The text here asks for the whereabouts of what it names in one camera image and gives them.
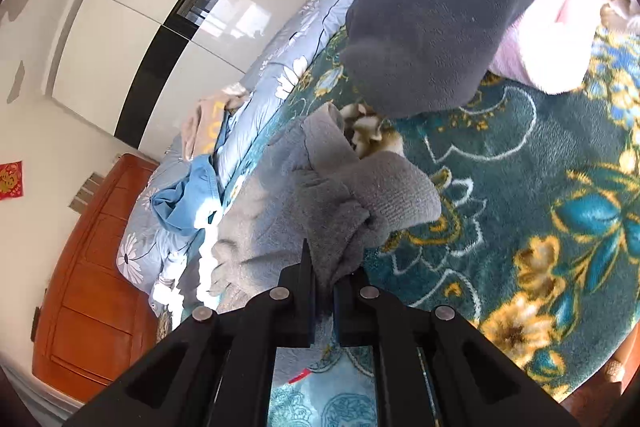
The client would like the white wardrobe with black stripe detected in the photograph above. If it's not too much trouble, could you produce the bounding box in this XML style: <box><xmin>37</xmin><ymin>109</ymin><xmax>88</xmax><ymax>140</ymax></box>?
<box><xmin>45</xmin><ymin>0</ymin><xmax>333</xmax><ymax>162</ymax></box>

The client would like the pink fleece garment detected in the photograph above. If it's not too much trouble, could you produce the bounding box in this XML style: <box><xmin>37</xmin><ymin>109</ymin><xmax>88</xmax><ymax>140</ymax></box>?
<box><xmin>487</xmin><ymin>0</ymin><xmax>606</xmax><ymax>96</ymax></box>

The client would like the blue daisy print quilt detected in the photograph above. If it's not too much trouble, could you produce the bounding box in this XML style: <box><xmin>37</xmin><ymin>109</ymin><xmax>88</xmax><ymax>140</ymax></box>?
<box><xmin>116</xmin><ymin>0</ymin><xmax>401</xmax><ymax>308</ymax></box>

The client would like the dark grey fleece garment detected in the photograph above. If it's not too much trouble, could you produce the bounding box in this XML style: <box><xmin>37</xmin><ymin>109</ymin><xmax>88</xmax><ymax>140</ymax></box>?
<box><xmin>341</xmin><ymin>0</ymin><xmax>588</xmax><ymax>120</ymax></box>

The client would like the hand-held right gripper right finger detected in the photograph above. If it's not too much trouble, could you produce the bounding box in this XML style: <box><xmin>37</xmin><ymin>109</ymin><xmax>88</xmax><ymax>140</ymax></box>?
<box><xmin>334</xmin><ymin>268</ymin><xmax>581</xmax><ymax>427</ymax></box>

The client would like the teal floral blanket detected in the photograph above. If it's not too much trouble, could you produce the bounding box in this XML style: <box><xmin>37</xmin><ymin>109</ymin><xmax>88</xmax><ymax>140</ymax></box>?
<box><xmin>220</xmin><ymin>0</ymin><xmax>640</xmax><ymax>427</ymax></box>

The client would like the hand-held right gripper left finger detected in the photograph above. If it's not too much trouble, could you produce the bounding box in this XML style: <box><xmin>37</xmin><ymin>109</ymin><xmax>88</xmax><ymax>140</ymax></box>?
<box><xmin>65</xmin><ymin>238</ymin><xmax>317</xmax><ymax>427</ymax></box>

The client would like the beige garment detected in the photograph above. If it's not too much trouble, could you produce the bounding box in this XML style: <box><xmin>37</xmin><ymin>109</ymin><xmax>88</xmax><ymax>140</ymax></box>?
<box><xmin>181</xmin><ymin>84</ymin><xmax>251</xmax><ymax>160</ymax></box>

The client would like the red wall sticker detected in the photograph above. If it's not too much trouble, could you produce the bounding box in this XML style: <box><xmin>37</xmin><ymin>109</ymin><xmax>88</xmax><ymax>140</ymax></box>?
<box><xmin>0</xmin><ymin>161</ymin><xmax>24</xmax><ymax>202</ymax></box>

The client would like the grey knit sweater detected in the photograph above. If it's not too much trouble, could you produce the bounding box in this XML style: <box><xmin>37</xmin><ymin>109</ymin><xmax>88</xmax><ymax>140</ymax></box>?
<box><xmin>200</xmin><ymin>103</ymin><xmax>443</xmax><ymax>373</ymax></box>

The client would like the blue garment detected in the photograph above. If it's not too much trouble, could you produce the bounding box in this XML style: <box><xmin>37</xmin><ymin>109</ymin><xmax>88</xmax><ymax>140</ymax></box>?
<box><xmin>150</xmin><ymin>154</ymin><xmax>223</xmax><ymax>238</ymax></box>

